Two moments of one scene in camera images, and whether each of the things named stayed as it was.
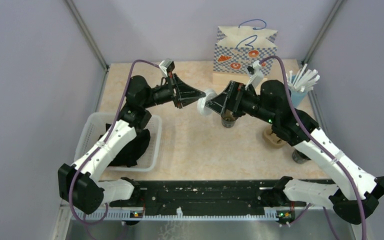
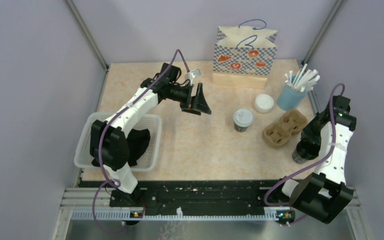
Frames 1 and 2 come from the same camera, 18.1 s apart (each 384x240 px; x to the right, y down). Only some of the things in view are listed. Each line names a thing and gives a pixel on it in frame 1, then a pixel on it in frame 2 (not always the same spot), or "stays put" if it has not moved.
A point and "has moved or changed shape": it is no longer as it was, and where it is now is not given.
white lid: x=202 y=108 has moved or changed shape
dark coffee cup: x=228 y=120 → x=240 y=129
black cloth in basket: x=128 y=156 stays put
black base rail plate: x=199 y=195 stays put
